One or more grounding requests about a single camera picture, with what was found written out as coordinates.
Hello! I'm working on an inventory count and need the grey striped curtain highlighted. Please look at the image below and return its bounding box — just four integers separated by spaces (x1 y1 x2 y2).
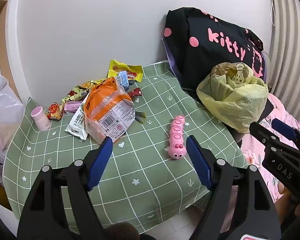
267 0 300 123

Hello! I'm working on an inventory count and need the white plastic bag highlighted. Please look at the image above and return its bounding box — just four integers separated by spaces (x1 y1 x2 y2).
0 55 25 185

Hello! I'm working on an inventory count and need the red gold candy wrapper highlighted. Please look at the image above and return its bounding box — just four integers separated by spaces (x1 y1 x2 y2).
46 102 65 121

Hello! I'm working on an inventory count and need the orange clear bread bag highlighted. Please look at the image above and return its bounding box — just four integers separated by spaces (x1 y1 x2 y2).
84 77 136 144

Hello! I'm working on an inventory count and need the brown wooden board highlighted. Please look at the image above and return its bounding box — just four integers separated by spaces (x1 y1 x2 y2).
0 0 18 90

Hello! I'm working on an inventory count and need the green snack wrapper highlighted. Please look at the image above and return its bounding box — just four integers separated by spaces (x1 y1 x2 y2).
135 110 147 123

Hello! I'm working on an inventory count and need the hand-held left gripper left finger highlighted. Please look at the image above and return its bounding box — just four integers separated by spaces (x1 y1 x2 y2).
17 137 113 240

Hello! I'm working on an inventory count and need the small pink bottle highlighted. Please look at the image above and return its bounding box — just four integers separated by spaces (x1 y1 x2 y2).
31 106 51 132

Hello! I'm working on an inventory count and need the person's left hand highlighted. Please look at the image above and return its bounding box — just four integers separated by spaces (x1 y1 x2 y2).
106 222 138 240

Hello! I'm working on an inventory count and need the yellow plastic trash bag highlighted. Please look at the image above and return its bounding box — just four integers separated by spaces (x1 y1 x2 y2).
196 62 269 133

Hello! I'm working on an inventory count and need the gold crinkled snack wrapper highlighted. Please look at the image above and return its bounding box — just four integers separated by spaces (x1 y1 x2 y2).
61 79 105 105

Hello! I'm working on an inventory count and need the yellow snack wrapper red label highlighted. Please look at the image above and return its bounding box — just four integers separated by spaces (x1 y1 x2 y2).
107 59 143 83

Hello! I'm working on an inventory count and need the blue white wrapper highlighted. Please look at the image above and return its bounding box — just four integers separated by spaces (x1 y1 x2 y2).
117 71 131 89

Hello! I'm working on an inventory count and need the green checked tablecloth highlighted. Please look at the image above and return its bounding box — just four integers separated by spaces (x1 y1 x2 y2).
2 60 249 233

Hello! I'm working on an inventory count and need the pink snack wrapper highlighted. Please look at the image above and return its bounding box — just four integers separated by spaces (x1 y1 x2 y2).
64 101 82 112

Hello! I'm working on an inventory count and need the pink floral quilt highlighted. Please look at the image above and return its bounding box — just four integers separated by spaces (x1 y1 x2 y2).
220 92 300 230

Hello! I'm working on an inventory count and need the white milk carton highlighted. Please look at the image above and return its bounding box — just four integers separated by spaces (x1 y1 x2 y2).
65 100 89 140

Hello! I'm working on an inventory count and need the white cable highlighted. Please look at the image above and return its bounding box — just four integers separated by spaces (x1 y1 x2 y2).
266 0 277 27

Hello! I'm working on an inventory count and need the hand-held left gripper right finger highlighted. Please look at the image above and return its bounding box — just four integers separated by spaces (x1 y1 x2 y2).
186 135 282 240

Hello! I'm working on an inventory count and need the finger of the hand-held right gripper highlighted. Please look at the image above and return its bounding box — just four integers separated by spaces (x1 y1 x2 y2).
249 122 290 153
272 118 300 154

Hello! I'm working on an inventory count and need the pink caterpillar toy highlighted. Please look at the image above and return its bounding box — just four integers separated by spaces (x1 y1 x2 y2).
165 115 188 160

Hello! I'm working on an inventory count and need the black Hello Kitty pillow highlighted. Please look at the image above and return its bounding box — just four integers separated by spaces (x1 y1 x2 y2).
162 7 265 98

